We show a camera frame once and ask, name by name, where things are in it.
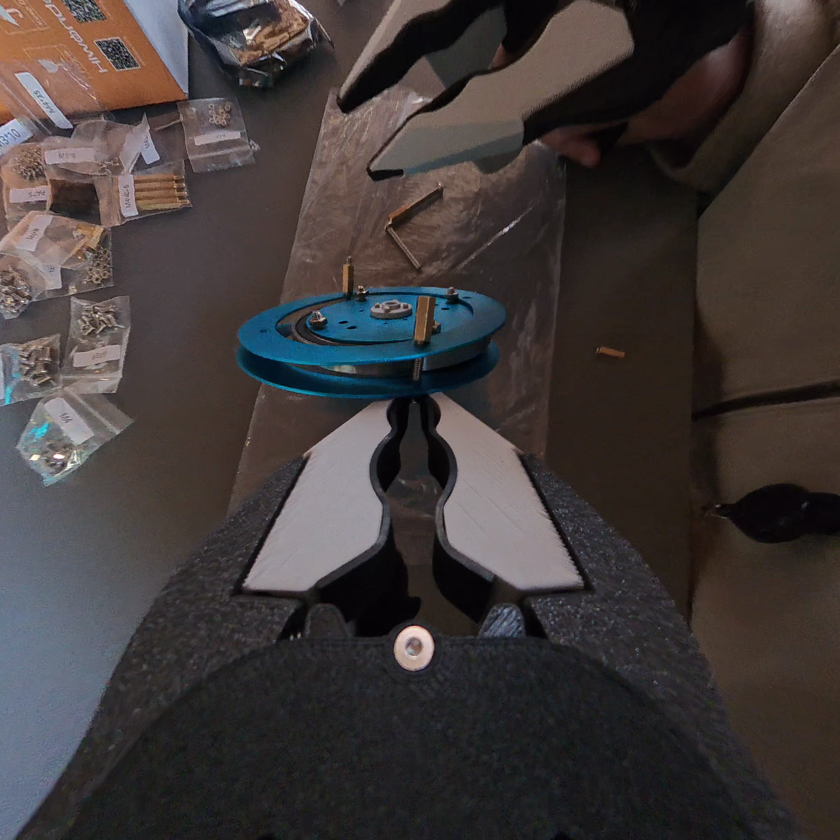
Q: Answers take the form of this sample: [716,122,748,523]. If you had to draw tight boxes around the blue disc bearing assembly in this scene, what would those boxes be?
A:
[236,257,508,400]

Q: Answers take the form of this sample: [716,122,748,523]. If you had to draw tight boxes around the person's right forearm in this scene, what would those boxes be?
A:
[646,0,840,194]

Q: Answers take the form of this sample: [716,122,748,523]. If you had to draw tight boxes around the dark foil parts bag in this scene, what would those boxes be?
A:
[177,0,334,89]

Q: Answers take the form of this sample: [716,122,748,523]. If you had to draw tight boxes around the person's right hand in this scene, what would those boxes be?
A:
[489,29,756,168]

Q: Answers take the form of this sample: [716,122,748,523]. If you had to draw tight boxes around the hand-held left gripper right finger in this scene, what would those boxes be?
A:
[423,392,585,597]

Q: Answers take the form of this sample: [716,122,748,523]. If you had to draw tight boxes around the pile of small screw bags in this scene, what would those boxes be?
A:
[0,97,257,488]

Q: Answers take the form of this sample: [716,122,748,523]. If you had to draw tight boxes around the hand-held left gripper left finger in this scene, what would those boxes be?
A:
[241,397,409,597]

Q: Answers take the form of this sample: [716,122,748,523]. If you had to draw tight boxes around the orange cardboard box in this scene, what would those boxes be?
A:
[0,0,191,126]

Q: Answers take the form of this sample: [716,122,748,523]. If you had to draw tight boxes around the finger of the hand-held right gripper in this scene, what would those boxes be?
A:
[336,0,509,112]
[366,0,636,181]

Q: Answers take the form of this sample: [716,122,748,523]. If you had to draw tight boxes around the clear plastic bag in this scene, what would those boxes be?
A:
[226,85,567,526]

